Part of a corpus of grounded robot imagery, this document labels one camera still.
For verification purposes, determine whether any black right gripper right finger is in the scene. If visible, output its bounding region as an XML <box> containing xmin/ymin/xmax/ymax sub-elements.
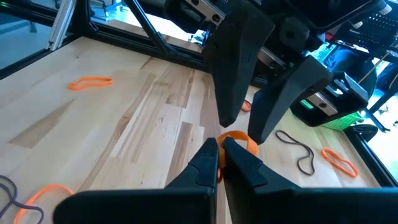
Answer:
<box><xmin>223</xmin><ymin>136</ymin><xmax>398</xmax><ymax>224</ymax></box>

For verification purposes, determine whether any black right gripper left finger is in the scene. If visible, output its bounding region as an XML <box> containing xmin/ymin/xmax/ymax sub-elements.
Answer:
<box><xmin>53</xmin><ymin>138</ymin><xmax>220</xmax><ymax>224</ymax></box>

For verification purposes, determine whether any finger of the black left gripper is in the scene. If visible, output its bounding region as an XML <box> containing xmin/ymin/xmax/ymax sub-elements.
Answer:
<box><xmin>202</xmin><ymin>0</ymin><xmax>276</xmax><ymax>128</ymax></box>
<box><xmin>248</xmin><ymin>55</ymin><xmax>334</xmax><ymax>146</ymax></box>

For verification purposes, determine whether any thin dark rubber band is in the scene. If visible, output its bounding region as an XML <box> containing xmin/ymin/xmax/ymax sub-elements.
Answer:
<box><xmin>275</xmin><ymin>129</ymin><xmax>315</xmax><ymax>176</ymax></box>
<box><xmin>0</xmin><ymin>174</ymin><xmax>44</xmax><ymax>224</ymax></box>

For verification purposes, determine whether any green plastic basket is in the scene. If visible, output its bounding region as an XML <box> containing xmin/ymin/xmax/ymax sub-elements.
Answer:
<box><xmin>322</xmin><ymin>111</ymin><xmax>364</xmax><ymax>131</ymax></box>

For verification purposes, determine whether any black office chair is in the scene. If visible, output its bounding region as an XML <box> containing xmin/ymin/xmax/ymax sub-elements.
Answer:
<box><xmin>329</xmin><ymin>12</ymin><xmax>398</xmax><ymax>134</ymax></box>

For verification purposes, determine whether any silver aluminium post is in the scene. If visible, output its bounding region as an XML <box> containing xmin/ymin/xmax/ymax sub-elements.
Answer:
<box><xmin>46</xmin><ymin>0</ymin><xmax>77</xmax><ymax>52</ymax></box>

